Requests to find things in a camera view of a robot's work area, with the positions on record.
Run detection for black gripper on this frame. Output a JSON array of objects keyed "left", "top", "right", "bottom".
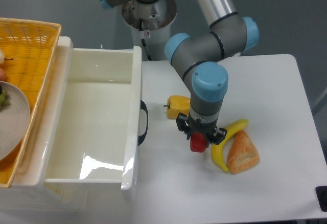
[{"left": 176, "top": 113, "right": 227, "bottom": 147}]

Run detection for red bell pepper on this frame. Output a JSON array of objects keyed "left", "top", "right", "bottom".
[{"left": 190, "top": 132, "right": 207, "bottom": 153}]

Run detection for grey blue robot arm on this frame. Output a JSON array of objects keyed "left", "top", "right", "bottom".
[{"left": 99, "top": 0, "right": 259, "bottom": 152}]

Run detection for yellow bell pepper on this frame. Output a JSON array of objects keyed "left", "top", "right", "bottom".
[{"left": 164, "top": 95, "right": 190, "bottom": 120}]

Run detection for yellow banana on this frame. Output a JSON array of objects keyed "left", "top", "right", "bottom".
[{"left": 211, "top": 119, "right": 249, "bottom": 173}]

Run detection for brown bread pastry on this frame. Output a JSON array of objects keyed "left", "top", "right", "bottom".
[{"left": 227, "top": 130, "right": 260, "bottom": 174}]

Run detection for white open drawer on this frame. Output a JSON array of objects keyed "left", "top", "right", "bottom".
[{"left": 38, "top": 46, "right": 143, "bottom": 204}]

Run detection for black corner device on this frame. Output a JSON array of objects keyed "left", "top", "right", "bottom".
[{"left": 315, "top": 186, "right": 327, "bottom": 212}]

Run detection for white drawer cabinet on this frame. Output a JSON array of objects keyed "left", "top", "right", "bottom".
[{"left": 0, "top": 36, "right": 89, "bottom": 212}]

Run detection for grey ribbed plate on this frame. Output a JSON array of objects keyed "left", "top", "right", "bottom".
[{"left": 1, "top": 81, "right": 30, "bottom": 159}]

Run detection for yellow woven basket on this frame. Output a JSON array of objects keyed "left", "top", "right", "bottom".
[{"left": 1, "top": 17, "right": 61, "bottom": 188}]

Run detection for green grapes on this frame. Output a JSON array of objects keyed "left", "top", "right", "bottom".
[{"left": 0, "top": 88, "right": 11, "bottom": 109}]

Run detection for pink peach fruit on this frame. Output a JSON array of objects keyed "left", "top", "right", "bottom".
[{"left": 0, "top": 68, "right": 7, "bottom": 81}]

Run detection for pale pear with stem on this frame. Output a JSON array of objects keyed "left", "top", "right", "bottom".
[{"left": 0, "top": 49, "right": 13, "bottom": 64}]

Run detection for black drawer handle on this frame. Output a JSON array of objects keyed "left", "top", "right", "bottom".
[{"left": 138, "top": 100, "right": 149, "bottom": 146}]

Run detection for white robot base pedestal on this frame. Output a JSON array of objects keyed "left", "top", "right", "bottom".
[{"left": 122, "top": 0, "right": 177, "bottom": 61}]

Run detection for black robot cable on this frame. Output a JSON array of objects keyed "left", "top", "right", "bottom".
[{"left": 138, "top": 18, "right": 153, "bottom": 61}]

